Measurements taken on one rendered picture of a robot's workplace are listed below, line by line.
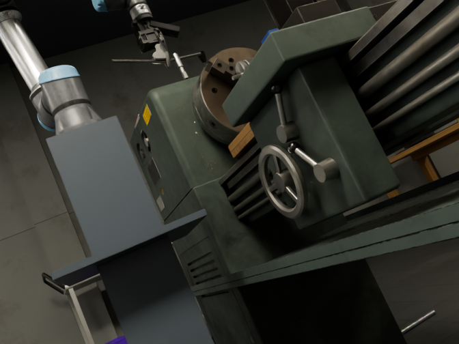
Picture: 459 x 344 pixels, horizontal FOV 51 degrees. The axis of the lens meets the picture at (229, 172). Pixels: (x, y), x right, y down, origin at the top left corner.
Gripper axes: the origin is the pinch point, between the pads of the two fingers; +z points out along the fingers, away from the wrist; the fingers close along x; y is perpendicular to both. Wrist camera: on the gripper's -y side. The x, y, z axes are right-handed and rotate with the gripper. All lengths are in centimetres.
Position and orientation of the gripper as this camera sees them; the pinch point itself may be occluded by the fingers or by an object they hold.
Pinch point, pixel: (169, 63)
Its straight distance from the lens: 185.1
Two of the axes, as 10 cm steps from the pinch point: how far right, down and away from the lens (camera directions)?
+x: 2.9, -2.9, -9.1
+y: -8.7, 3.3, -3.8
